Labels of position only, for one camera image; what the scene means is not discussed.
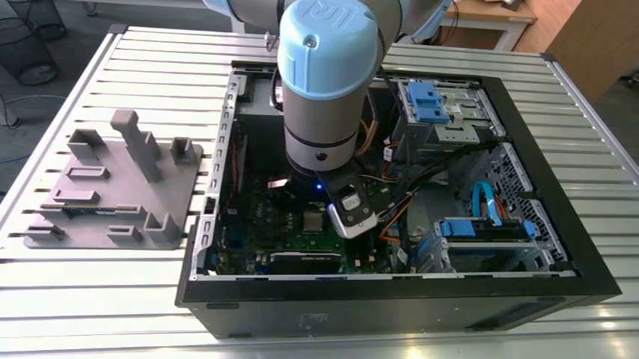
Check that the wooden desk white legs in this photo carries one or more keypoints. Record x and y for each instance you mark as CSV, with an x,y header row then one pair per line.
x,y
489,15

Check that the silver CPU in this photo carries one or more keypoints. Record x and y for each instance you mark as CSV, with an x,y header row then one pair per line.
x,y
314,221

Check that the black open PC case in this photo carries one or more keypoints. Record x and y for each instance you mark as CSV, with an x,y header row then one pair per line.
x,y
350,310

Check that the wooden cabinet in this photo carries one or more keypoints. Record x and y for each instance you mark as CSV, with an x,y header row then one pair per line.
x,y
594,45

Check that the green motherboard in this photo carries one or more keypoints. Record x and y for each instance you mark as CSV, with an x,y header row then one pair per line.
x,y
279,239

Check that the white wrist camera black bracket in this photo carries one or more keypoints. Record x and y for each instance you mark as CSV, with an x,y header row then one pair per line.
x,y
351,224

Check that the black RAM slot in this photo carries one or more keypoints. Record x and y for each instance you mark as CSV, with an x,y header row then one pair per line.
x,y
371,251

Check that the blue RAM stick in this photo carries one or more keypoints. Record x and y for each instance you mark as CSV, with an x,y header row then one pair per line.
x,y
90,210

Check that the hard disk in blue carrier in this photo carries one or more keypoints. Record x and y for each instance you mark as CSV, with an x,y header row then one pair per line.
x,y
465,229

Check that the grey metal drive cage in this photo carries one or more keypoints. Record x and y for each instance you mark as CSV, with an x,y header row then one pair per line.
x,y
450,138

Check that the black graphics card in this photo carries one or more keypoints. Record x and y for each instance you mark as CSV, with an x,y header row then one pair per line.
x,y
304,263

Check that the blue drive latch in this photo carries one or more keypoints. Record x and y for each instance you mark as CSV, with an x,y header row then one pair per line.
x,y
427,108

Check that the grey power supply unit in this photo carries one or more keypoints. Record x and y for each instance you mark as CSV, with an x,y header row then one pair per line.
x,y
255,142

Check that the grey parts rack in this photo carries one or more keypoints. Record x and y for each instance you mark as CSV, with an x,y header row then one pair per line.
x,y
124,217

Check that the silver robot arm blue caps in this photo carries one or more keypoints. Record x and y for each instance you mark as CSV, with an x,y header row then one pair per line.
x,y
325,112

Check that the grey metal disk bay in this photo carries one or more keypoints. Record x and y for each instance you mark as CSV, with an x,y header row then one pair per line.
x,y
499,258

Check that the CPU socket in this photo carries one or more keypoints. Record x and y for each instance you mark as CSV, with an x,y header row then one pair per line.
x,y
314,234

